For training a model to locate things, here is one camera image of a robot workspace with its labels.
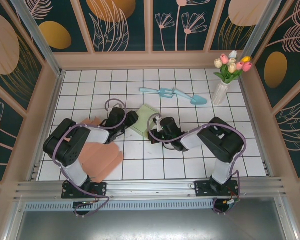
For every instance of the light green cloth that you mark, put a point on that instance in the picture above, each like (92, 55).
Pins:
(143, 120)

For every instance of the salmon pink cloth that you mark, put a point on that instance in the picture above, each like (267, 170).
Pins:
(102, 157)

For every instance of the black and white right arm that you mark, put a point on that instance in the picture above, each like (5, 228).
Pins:
(222, 142)

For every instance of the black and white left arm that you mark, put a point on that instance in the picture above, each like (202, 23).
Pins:
(62, 142)

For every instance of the light blue garden fork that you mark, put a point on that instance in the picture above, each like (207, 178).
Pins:
(165, 92)

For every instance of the light blue garden trowel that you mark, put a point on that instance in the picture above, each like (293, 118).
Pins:
(198, 100)

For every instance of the white ribbed ceramic vase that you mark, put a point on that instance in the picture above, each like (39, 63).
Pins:
(220, 93)

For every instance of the artificial tulip bouquet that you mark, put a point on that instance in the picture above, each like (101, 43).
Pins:
(231, 67)

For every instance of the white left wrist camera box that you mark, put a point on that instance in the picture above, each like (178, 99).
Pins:
(117, 106)

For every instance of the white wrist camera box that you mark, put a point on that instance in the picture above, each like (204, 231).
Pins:
(157, 120)
(117, 106)

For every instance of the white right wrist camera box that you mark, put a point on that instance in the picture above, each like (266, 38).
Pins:
(157, 120)

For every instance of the long aluminium mounting rail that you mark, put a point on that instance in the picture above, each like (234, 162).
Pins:
(150, 190)

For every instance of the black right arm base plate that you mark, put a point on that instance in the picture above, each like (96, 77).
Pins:
(202, 188)

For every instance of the aluminium table side rail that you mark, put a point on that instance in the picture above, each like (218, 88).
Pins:
(48, 122)

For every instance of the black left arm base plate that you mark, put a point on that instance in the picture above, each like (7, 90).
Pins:
(100, 190)

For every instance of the aluminium corner post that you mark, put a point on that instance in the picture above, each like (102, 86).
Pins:
(37, 35)
(261, 27)

